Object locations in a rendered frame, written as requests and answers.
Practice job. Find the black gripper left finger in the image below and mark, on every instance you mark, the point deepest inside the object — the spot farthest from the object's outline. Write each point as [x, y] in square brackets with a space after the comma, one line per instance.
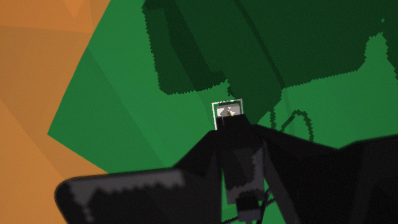
[188, 192]

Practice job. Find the green circuit board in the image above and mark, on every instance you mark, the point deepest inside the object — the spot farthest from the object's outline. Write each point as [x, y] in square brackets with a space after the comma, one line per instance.
[156, 74]

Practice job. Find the black fan cable with plug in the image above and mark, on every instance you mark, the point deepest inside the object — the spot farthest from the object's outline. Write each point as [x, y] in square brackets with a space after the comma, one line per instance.
[243, 165]

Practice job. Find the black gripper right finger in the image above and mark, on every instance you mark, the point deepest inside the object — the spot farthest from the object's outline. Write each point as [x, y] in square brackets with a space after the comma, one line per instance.
[318, 184]

